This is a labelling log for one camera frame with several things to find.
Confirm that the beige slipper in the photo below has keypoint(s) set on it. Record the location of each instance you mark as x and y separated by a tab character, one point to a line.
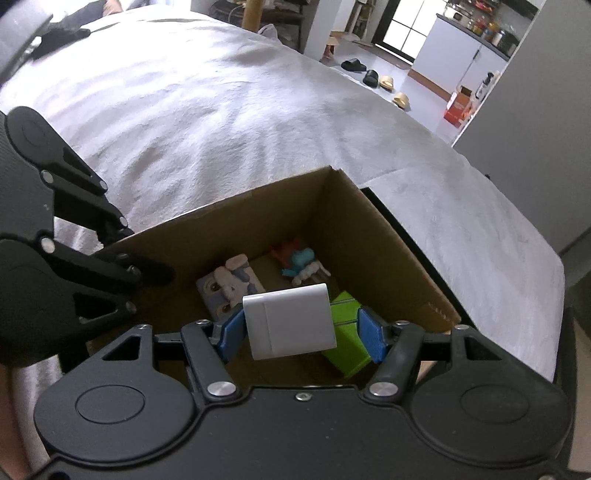
387	83
401	100

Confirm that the black slipper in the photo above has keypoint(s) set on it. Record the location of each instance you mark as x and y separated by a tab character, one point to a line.
353	64
371	77

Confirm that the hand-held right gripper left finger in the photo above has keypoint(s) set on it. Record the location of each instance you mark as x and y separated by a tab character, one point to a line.
231	334

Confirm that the green box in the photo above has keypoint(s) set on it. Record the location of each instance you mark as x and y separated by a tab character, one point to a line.
348	341

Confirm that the brown cardboard box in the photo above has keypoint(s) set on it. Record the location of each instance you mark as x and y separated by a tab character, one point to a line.
369	249

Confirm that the white kitchen cabinet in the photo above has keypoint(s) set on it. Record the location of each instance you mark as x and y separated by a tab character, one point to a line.
452	50

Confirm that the dark spray bottle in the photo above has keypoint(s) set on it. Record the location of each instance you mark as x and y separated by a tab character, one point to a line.
484	87

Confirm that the grey block figure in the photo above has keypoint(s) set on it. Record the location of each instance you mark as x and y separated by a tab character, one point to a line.
221	286

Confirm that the dark cooking pot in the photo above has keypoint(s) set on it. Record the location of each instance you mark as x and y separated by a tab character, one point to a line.
507	42

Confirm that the orange cardboard box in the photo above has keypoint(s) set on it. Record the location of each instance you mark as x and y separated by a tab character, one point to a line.
459	108

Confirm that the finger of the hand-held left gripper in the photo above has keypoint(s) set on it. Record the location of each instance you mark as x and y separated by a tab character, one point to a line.
138	274
92	210

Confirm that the dark cloth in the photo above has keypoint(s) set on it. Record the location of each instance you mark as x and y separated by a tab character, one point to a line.
60	34

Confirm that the small blue toy figure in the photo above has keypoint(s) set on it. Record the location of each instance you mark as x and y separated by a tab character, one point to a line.
302	261

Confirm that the black framed glass door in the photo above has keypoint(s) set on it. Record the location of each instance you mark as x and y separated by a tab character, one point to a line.
411	23

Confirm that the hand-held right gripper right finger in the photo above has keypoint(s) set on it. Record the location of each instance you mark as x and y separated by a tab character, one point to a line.
371	334

